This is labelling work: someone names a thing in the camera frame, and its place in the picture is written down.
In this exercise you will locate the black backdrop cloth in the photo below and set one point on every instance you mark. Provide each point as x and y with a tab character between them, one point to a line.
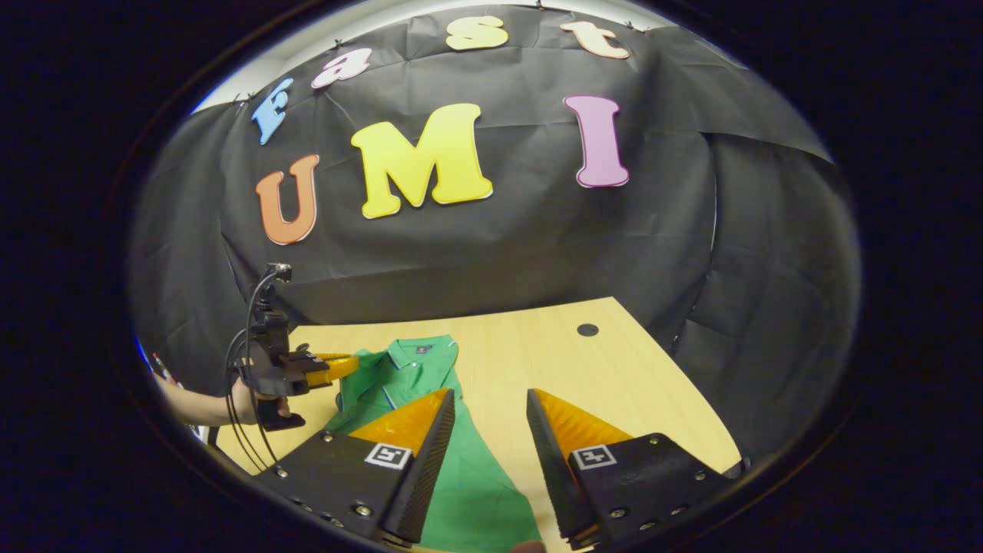
537	246

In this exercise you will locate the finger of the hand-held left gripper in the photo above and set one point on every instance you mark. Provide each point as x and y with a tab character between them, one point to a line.
338	367

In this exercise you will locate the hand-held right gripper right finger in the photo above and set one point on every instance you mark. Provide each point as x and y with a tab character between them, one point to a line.
553	468

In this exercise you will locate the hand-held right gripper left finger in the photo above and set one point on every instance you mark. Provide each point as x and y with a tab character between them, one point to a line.
426	468

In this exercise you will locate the green T-shirt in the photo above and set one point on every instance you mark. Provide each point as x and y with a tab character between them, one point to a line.
468	491

